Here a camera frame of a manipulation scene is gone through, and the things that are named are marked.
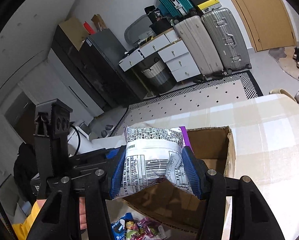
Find person's left hand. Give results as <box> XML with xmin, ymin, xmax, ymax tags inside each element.
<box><xmin>36</xmin><ymin>197</ymin><xmax>88</xmax><ymax>230</ymax></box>

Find silver aluminium suitcase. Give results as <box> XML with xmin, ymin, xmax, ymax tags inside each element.
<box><xmin>201</xmin><ymin>8</ymin><xmax>252</xmax><ymax>74</ymax></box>

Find purple candy bag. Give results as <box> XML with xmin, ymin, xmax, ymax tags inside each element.
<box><xmin>125</xmin><ymin>217</ymin><xmax>166</xmax><ymax>240</ymax></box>

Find white drawer desk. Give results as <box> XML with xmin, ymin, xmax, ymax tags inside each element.
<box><xmin>119</xmin><ymin>28</ymin><xmax>201</xmax><ymax>82</ymax></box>

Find wooden door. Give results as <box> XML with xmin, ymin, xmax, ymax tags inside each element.
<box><xmin>231</xmin><ymin>0</ymin><xmax>296</xmax><ymax>51</ymax></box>

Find patterned floor rug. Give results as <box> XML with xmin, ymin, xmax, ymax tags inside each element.
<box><xmin>110</xmin><ymin>70</ymin><xmax>263</xmax><ymax>137</ymax></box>

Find silver purple snack bag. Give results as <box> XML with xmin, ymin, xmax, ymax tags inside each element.
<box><xmin>114</xmin><ymin>126</ymin><xmax>193</xmax><ymax>198</ymax></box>

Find woven laundry basket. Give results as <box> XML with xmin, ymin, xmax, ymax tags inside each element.
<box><xmin>141</xmin><ymin>60</ymin><xmax>177</xmax><ymax>94</ymax></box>

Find black refrigerator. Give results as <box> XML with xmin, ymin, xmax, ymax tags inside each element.
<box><xmin>79</xmin><ymin>29</ymin><xmax>147</xmax><ymax>108</ymax></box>

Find beige suitcase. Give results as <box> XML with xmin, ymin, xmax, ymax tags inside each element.
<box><xmin>175</xmin><ymin>15</ymin><xmax>224</xmax><ymax>76</ymax></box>

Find grey oval mirror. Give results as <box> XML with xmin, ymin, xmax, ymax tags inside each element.
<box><xmin>124</xmin><ymin>14</ymin><xmax>156</xmax><ymax>47</ymax></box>

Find blue Oreo cookie pack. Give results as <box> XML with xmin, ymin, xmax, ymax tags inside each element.
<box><xmin>111</xmin><ymin>212</ymin><xmax>134</xmax><ymax>240</ymax></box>

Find SF cardboard box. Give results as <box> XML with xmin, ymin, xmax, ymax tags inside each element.
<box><xmin>123</xmin><ymin>126</ymin><xmax>236</xmax><ymax>231</ymax></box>

